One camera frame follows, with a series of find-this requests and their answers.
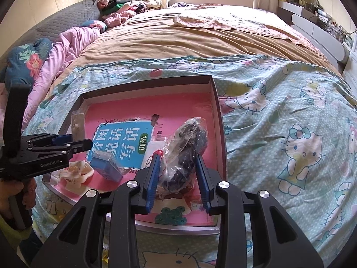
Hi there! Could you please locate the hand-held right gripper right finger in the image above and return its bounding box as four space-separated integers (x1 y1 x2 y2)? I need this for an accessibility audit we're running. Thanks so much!
196 154 316 268

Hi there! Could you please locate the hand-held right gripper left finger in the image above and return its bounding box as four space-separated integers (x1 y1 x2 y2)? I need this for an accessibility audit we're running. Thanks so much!
29 154 162 268

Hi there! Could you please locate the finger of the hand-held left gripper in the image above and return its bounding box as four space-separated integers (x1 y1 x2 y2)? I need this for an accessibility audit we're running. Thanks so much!
53 135 73 146
66 138 93 155

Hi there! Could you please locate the clear bag of earrings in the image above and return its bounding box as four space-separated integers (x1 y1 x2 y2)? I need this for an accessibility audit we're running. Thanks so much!
71 111 86 140

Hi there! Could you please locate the white hair claw clip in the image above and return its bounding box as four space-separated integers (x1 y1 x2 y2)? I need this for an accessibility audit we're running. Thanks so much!
59 160 93 190

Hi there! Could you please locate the small blue jewelry box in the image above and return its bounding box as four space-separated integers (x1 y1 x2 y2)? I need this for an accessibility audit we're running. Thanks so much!
91 150 125 182

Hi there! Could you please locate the bag of dark beads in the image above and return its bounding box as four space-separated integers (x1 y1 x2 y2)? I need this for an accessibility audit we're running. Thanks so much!
156 117 210 199

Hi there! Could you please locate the shallow cardboard box tray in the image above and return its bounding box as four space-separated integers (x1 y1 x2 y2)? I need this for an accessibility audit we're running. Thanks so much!
42 75 230 237

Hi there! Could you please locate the person's left hand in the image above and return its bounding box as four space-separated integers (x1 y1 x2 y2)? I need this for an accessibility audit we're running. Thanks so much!
0 177 37 222

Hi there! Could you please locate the pink book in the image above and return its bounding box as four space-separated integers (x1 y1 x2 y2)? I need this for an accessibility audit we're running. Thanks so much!
71 92 226 227

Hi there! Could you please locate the dark floral pillow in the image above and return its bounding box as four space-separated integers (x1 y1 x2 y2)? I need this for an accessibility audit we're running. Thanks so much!
0 37 54 86

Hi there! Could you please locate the pink quilt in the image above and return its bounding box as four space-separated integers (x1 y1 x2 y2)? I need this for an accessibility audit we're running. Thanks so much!
20 26 101 130

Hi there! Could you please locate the cartoon cat printed blanket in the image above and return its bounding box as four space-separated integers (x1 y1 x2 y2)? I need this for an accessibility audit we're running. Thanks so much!
21 53 357 268

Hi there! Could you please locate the grey quilted headboard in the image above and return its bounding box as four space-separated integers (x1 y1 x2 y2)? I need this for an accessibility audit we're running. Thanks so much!
0 0 101 62

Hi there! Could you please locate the tan bed sheet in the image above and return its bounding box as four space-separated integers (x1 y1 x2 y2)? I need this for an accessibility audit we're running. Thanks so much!
65 4 333 71

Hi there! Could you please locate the pile of clothes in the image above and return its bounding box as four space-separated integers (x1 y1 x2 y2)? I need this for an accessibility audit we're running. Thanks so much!
95 0 163 29

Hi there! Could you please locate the white vanity table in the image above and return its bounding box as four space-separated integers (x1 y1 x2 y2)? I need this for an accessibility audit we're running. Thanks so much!
277 0 357 62

